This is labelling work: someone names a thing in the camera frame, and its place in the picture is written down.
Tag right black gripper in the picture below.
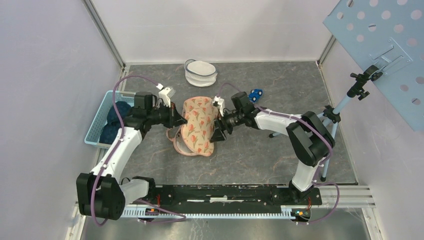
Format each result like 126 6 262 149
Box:
210 107 245 143

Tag blue perforated panel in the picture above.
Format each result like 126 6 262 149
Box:
323 0 424 132

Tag light blue slotted cable duct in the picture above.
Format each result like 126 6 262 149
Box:
121 205 295 220

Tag light blue plastic basket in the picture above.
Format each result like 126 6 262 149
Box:
84 90 135 149

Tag dark blue lace bra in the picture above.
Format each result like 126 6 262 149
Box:
99 101 131 145

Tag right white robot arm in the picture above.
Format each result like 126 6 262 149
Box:
210 91 335 204

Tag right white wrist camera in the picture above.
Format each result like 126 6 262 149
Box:
212 95 226 117

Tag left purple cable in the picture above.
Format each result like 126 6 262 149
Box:
90 74 188 227

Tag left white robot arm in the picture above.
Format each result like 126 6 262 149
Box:
76 87 187 220

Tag white mesh laundry bag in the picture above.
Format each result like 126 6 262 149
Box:
184 59 218 88

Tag light blue tripod stand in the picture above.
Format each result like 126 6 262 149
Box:
257 65 384 189

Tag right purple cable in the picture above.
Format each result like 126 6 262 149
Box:
215 82 341 225

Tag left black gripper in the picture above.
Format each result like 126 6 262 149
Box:
147 101 188 129

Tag blue toy car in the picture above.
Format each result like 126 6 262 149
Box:
248 88 263 103

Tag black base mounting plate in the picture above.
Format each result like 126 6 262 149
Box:
125 184 323 208

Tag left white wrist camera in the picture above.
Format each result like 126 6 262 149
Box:
156 83 176 108

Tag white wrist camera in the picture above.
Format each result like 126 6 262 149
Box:
212 95 226 117
156 83 176 108

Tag floral peach laundry bag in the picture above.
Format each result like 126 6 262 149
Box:
166 96 218 157

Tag purple cable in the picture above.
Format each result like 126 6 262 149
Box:
90 74 188 227
215 82 341 225

